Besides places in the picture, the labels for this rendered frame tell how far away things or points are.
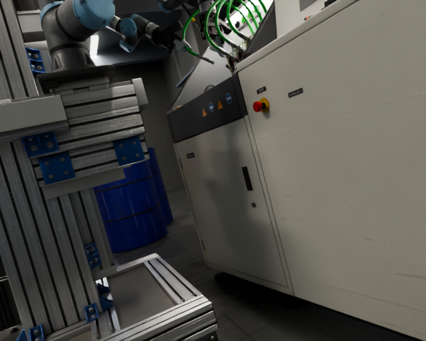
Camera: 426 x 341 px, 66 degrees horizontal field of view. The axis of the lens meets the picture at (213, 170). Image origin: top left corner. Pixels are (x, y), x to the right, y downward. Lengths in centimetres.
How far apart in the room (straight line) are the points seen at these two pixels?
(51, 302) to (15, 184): 43
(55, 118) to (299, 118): 71
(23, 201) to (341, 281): 109
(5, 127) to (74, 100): 23
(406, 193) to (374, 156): 12
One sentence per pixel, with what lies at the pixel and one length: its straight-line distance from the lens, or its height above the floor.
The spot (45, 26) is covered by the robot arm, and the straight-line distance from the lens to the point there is 124.
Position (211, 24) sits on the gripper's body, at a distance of 170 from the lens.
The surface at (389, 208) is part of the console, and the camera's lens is 96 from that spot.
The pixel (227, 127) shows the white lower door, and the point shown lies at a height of 77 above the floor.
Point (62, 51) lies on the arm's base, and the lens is 119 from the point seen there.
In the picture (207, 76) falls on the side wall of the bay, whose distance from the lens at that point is 200.
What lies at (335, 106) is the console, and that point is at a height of 73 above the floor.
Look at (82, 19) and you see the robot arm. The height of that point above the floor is 116.
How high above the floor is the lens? 69
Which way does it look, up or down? 3 degrees down
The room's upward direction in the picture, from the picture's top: 15 degrees counter-clockwise
